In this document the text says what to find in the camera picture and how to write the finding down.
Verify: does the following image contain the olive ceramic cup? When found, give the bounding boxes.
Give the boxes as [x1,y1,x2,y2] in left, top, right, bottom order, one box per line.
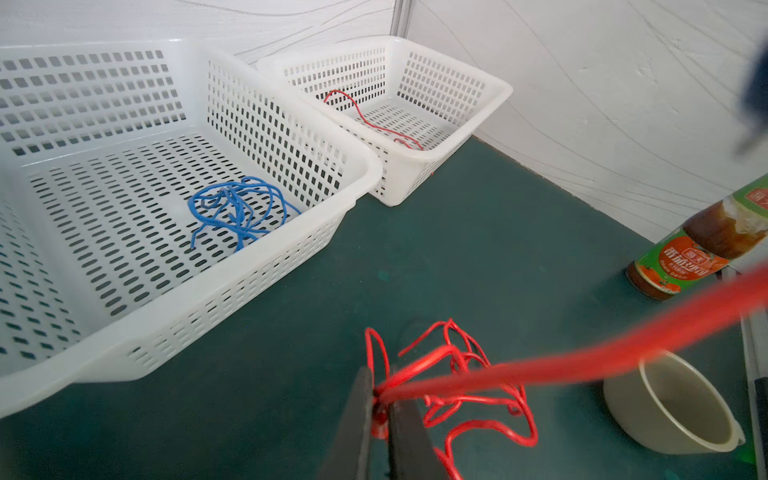
[603,352,746,455]

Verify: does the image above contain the red wire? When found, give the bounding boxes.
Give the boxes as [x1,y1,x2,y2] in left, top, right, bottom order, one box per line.
[322,89,426,152]

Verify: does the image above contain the white perforated basket middle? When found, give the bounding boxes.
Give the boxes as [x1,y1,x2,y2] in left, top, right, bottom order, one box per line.
[1,40,381,416]

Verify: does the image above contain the red wires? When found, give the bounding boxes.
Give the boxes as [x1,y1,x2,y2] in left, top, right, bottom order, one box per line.
[364,260,768,480]

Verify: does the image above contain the white perforated basket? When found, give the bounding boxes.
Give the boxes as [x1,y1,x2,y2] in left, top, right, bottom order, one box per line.
[256,36,513,207]
[1,40,381,416]

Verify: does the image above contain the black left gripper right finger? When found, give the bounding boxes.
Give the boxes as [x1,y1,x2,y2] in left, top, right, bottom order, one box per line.
[388,400,449,480]

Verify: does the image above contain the white perforated basket right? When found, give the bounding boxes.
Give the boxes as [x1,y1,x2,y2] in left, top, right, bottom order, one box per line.
[256,36,513,207]

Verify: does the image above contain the yellow red capped bottle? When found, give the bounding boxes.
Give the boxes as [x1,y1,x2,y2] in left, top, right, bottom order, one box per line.
[625,176,767,301]

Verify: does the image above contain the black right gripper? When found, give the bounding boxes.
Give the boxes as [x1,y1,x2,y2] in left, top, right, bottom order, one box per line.
[734,42,767,156]

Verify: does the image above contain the blue wire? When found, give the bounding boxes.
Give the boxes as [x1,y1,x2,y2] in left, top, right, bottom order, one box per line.
[187,175,302,252]

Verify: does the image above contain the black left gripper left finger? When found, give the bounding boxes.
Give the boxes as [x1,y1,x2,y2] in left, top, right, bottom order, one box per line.
[317,366,374,480]

